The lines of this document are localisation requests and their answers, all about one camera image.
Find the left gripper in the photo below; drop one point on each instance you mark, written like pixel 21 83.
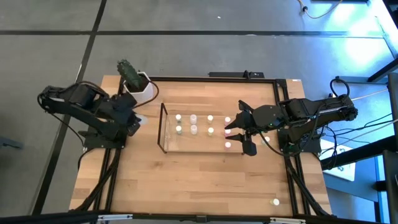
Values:
pixel 126 109

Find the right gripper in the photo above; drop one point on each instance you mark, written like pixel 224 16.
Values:
pixel 267 116

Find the pink medicine bottle white cap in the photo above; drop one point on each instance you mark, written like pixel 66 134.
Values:
pixel 227 132
pixel 227 119
pixel 228 144

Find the yellow medicine bottle white cap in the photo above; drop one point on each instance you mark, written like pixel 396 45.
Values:
pixel 275 202
pixel 210 118
pixel 211 130

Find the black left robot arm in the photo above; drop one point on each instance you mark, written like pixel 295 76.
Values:
pixel 81 95

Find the green cactus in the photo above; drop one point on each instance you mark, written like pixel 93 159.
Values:
pixel 130 76

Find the white paper sheet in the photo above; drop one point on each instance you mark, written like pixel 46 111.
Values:
pixel 343 169

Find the black metal beam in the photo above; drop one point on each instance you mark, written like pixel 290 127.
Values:
pixel 384 71
pixel 357 153

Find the grey metal bar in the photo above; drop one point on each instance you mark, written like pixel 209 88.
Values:
pixel 357 79

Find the dark grey cabinet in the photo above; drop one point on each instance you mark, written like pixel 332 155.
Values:
pixel 393 102

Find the shelf with black metal frame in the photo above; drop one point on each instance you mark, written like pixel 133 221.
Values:
pixel 202 141

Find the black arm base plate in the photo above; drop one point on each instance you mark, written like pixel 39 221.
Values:
pixel 93 141
pixel 311 144

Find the silver metal bracket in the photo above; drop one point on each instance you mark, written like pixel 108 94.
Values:
pixel 115 217
pixel 287 220

